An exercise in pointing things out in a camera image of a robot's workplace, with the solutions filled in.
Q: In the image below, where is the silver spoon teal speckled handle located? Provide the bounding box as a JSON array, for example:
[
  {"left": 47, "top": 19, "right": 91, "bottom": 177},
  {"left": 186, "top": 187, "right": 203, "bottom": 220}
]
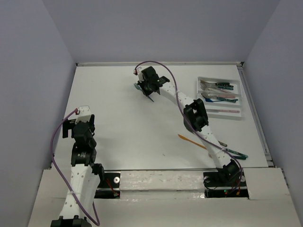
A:
[{"left": 217, "top": 97, "right": 238, "bottom": 103}]

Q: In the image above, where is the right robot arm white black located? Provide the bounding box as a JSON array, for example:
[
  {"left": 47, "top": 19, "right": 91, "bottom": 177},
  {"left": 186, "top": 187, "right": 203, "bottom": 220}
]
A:
[{"left": 134, "top": 66, "right": 243, "bottom": 188}]

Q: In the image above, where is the white compartment tray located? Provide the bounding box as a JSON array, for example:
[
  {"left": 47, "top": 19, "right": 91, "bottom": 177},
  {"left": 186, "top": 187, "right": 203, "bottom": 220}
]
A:
[{"left": 196, "top": 77, "right": 243, "bottom": 120}]

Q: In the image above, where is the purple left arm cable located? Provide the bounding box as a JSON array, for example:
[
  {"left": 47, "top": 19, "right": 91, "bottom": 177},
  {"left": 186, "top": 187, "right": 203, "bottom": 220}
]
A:
[{"left": 50, "top": 108, "right": 100, "bottom": 227}]

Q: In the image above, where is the silver spoon pink handle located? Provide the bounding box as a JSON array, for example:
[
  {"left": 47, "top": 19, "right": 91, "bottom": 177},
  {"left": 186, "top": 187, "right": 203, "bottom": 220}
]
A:
[{"left": 201, "top": 93, "right": 236, "bottom": 99}]

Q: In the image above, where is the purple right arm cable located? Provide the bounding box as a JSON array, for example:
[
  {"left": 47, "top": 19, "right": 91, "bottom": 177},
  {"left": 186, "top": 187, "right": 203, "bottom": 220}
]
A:
[{"left": 134, "top": 61, "right": 243, "bottom": 190}]

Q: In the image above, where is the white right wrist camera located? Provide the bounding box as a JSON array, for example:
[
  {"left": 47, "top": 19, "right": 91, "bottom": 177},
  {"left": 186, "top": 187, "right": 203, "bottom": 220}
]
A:
[{"left": 137, "top": 71, "right": 145, "bottom": 83}]

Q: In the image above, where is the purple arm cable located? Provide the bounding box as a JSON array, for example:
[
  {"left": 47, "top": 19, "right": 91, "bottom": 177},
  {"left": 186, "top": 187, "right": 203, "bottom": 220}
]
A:
[
  {"left": 50, "top": 108, "right": 100, "bottom": 227},
  {"left": 134, "top": 61, "right": 243, "bottom": 190}
]

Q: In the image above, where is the gold utensil teal handle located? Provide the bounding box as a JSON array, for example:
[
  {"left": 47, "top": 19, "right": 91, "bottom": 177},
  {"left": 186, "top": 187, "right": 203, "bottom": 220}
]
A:
[{"left": 225, "top": 148, "right": 248, "bottom": 160}]

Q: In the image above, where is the silver fork slim handle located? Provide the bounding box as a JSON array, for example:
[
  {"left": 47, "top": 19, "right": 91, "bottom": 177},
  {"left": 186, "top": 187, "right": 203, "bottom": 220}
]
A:
[{"left": 201, "top": 87, "right": 220, "bottom": 92}]

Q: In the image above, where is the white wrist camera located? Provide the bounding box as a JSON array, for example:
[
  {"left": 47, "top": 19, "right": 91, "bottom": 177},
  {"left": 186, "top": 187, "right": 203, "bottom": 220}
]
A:
[
  {"left": 137, "top": 71, "right": 145, "bottom": 83},
  {"left": 75, "top": 105, "right": 91, "bottom": 124}
]

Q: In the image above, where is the gold spoon orange handle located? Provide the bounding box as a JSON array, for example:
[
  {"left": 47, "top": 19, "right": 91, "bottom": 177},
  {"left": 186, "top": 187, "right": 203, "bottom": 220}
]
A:
[{"left": 178, "top": 134, "right": 206, "bottom": 149}]

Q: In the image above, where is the blue spoon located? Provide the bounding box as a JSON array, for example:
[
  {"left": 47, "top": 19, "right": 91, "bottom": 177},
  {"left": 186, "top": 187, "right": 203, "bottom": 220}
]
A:
[{"left": 205, "top": 98, "right": 231, "bottom": 103}]

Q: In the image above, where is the silver fork teal speckled handle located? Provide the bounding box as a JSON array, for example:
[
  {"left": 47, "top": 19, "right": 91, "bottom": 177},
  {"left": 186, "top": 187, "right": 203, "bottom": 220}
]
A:
[{"left": 215, "top": 87, "right": 234, "bottom": 92}]

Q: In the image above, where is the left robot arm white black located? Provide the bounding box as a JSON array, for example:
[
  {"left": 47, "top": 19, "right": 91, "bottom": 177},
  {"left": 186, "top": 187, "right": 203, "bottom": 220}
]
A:
[{"left": 51, "top": 109, "right": 105, "bottom": 227}]

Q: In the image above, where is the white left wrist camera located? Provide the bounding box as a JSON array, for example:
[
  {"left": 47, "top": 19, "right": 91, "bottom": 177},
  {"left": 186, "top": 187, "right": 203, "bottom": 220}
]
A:
[{"left": 75, "top": 105, "right": 91, "bottom": 124}]

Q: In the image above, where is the silver fork black speckled handle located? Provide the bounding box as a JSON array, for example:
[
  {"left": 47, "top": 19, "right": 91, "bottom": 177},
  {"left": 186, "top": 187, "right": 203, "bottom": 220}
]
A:
[{"left": 200, "top": 81, "right": 234, "bottom": 89}]

